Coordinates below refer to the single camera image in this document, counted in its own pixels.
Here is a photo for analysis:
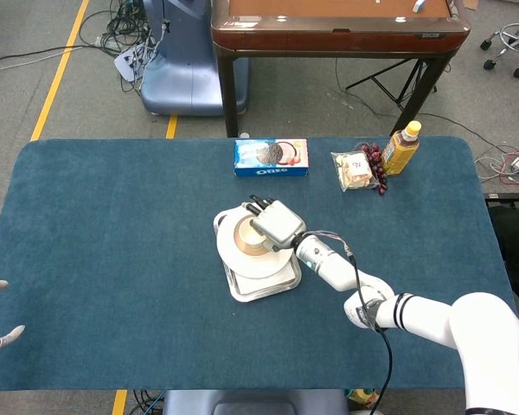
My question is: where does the plastic wrapped sandwich cake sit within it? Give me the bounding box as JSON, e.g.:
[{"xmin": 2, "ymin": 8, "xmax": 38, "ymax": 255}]
[{"xmin": 330, "ymin": 150, "xmax": 380, "ymax": 194}]

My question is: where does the blue robot base machine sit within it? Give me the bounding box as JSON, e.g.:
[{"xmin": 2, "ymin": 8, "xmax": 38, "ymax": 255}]
[{"xmin": 140, "ymin": 0, "xmax": 250, "ymax": 117}]

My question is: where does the beige bowl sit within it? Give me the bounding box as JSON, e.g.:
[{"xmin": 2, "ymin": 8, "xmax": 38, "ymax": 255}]
[{"xmin": 233, "ymin": 214, "xmax": 274, "ymax": 257}]

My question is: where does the blue Oreo cookie box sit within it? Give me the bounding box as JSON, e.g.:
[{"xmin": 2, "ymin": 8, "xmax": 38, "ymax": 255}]
[{"xmin": 234, "ymin": 138, "xmax": 310, "ymax": 178}]

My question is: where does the dark red grape bunch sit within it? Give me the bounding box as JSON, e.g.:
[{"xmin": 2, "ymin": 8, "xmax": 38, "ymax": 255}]
[{"xmin": 361, "ymin": 143, "xmax": 389, "ymax": 196}]

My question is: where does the black equipment frame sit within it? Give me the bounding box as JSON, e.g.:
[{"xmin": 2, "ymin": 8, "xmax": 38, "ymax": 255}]
[{"xmin": 484, "ymin": 193, "xmax": 519, "ymax": 303}]

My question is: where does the white round plate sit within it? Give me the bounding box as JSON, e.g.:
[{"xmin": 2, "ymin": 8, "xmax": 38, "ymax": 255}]
[{"xmin": 215, "ymin": 207, "xmax": 294, "ymax": 279}]

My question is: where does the blue carpet table cover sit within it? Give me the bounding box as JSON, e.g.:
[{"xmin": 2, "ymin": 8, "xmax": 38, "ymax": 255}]
[{"xmin": 0, "ymin": 136, "xmax": 519, "ymax": 393}]

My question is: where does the tangle of floor cables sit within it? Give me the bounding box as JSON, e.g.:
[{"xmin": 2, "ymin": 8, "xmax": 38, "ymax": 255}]
[{"xmin": 77, "ymin": 0, "xmax": 165, "ymax": 94}]

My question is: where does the grey blue robot torso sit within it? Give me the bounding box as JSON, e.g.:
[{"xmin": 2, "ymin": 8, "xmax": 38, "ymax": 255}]
[{"xmin": 162, "ymin": 388, "xmax": 349, "ymax": 415}]

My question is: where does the stainless steel tray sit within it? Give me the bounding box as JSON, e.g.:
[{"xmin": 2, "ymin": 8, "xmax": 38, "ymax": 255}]
[{"xmin": 213, "ymin": 201, "xmax": 303, "ymax": 303}]

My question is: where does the white floor socket box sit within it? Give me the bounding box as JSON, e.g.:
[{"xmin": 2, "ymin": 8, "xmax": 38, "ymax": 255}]
[{"xmin": 113, "ymin": 48, "xmax": 146, "ymax": 83}]

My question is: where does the office chair wheel base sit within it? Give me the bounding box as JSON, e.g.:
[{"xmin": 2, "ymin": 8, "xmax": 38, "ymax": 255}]
[{"xmin": 479, "ymin": 21, "xmax": 519, "ymax": 79}]

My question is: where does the brown mahjong table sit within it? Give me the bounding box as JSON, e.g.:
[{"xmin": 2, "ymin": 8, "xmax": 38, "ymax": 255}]
[{"xmin": 210, "ymin": 0, "xmax": 472, "ymax": 138}]

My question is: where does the yellow capped juice bottle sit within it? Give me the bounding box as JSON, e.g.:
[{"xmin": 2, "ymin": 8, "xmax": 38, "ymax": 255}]
[{"xmin": 381, "ymin": 120, "xmax": 423, "ymax": 177}]

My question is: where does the white tray liner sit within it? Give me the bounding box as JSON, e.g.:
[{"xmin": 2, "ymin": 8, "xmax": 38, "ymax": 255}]
[{"xmin": 235, "ymin": 261, "xmax": 298, "ymax": 295}]

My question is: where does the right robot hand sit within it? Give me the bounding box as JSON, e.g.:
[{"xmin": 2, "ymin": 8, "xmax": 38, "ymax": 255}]
[{"xmin": 246, "ymin": 194, "xmax": 308, "ymax": 252}]

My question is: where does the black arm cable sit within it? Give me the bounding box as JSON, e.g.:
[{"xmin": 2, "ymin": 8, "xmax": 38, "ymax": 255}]
[{"xmin": 304, "ymin": 230, "xmax": 394, "ymax": 415}]

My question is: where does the black tripod stand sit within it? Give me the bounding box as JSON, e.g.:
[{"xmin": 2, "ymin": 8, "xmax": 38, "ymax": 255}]
[{"xmin": 344, "ymin": 58, "xmax": 438, "ymax": 109}]

